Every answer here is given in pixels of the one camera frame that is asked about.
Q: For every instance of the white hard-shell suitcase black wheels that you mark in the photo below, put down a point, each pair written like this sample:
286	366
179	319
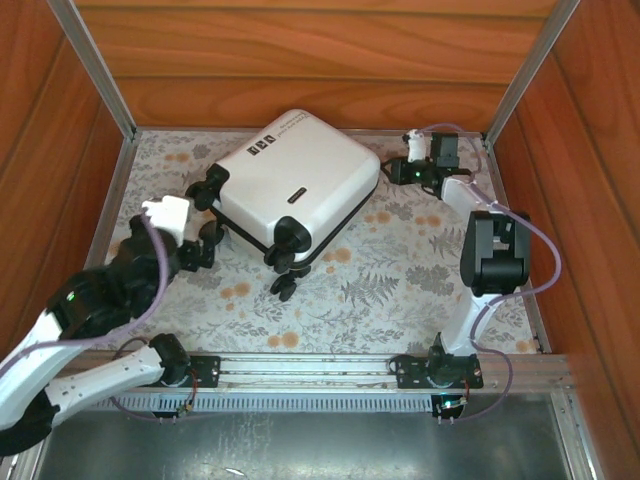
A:
300	165

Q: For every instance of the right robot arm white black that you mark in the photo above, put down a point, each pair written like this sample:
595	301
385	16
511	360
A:
472	320

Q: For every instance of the floral print tablecloth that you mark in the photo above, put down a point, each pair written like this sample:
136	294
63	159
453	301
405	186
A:
390	280

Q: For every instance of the small controller board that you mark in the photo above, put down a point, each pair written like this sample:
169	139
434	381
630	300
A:
450	404
185	407

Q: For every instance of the grey metal sheet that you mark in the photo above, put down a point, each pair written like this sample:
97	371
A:
300	445

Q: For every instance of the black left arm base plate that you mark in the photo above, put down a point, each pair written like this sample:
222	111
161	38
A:
207	372

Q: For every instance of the aluminium mounting rail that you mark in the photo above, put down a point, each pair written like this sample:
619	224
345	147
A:
305	367

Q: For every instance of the aluminium frame post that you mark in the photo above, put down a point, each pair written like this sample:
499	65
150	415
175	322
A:
530	65
95	60

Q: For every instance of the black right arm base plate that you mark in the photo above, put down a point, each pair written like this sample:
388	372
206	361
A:
412	372

